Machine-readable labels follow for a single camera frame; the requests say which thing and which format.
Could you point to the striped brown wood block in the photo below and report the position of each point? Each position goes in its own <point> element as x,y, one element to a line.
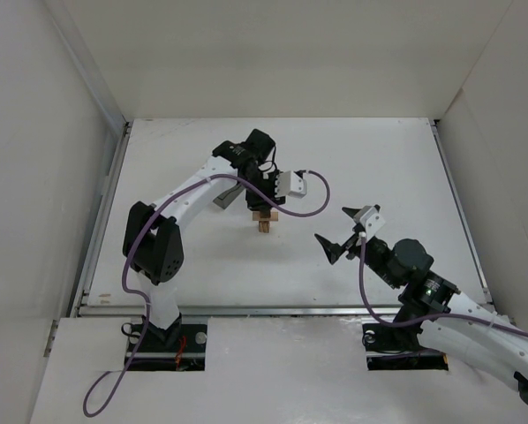
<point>264,226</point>

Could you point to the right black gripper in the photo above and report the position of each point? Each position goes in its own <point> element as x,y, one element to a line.
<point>350,240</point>

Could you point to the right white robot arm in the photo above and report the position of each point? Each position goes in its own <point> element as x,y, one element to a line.
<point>435,315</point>

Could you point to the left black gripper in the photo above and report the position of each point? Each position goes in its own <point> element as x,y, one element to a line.
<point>260,202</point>

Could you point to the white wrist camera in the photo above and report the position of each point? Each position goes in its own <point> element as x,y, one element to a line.
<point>290,184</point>
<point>369,220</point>

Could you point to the light wood rectangular block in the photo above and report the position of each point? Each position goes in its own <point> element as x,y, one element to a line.
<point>261,216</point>

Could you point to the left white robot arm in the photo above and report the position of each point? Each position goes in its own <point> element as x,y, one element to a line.
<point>160,253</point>

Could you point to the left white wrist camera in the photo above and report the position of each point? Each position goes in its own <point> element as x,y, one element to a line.
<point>290,184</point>

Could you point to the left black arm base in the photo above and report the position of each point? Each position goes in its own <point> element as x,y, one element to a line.
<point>181,349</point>

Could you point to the grey translucent plastic bin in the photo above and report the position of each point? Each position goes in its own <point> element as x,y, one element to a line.
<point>225,199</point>

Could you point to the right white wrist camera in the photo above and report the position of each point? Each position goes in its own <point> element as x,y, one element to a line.
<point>369,220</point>

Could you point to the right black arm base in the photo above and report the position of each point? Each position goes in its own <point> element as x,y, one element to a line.
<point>398,349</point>

